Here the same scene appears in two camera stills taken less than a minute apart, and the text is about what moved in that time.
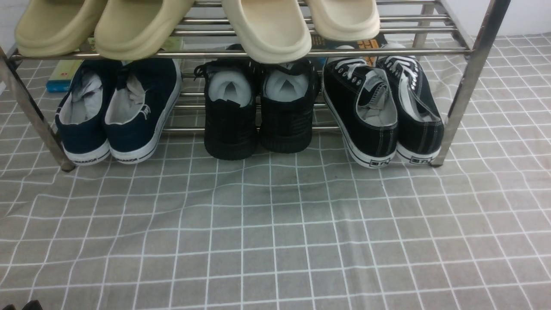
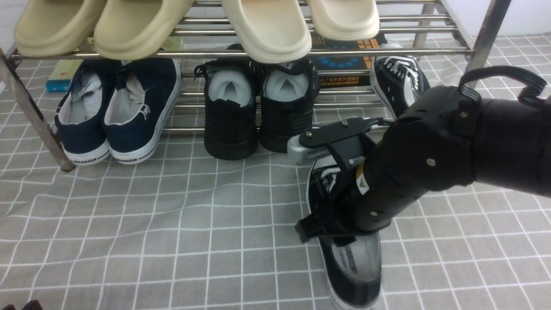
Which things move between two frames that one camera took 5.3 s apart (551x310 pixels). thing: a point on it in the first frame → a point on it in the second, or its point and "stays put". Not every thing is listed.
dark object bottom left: [34, 305] stays put
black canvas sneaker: [362, 100] → [352, 274]
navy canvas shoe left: [80, 119] stays put
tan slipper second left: [130, 29] stays put
